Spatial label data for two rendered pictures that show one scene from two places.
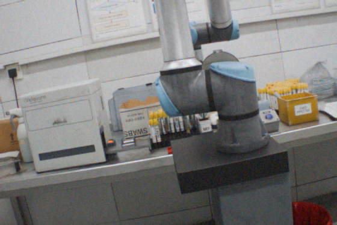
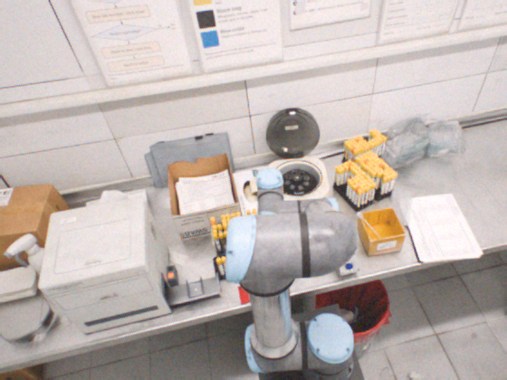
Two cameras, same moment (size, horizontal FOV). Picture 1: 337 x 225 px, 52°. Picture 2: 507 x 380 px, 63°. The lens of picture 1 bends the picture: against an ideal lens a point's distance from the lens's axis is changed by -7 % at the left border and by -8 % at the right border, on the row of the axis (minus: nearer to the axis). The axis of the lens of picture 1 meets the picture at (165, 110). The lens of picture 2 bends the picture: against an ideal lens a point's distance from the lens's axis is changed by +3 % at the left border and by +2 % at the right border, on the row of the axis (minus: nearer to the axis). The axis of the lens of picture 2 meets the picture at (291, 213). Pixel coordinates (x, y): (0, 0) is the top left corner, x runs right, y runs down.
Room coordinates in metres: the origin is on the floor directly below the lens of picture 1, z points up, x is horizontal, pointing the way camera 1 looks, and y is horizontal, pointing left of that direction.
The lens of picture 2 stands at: (0.60, -0.03, 2.11)
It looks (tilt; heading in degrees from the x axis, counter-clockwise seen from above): 50 degrees down; 349
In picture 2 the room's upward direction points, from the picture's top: 3 degrees counter-clockwise
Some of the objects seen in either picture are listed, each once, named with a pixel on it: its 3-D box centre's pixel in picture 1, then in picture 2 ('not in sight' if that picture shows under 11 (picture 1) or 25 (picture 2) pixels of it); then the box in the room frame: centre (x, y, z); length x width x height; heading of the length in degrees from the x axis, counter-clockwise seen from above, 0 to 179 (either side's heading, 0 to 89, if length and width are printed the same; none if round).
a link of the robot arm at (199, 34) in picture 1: (192, 35); (277, 214); (1.31, -0.13, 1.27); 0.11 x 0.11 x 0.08; 80
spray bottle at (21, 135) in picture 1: (22, 135); (39, 262); (1.53, 0.64, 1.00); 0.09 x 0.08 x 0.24; 1
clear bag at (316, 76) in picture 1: (314, 79); (405, 135); (1.86, -0.81, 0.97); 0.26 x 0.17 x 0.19; 107
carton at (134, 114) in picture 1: (148, 115); (205, 195); (1.74, 0.08, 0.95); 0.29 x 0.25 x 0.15; 1
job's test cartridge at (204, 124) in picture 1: (205, 127); not in sight; (1.40, -0.14, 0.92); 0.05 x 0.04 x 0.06; 3
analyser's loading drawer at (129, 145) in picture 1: (123, 145); (188, 289); (1.35, 0.18, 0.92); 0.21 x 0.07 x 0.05; 91
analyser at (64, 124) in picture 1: (72, 122); (118, 263); (1.44, 0.37, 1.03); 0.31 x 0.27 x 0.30; 91
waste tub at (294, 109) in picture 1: (297, 107); (379, 232); (1.42, -0.53, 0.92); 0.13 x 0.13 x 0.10; 88
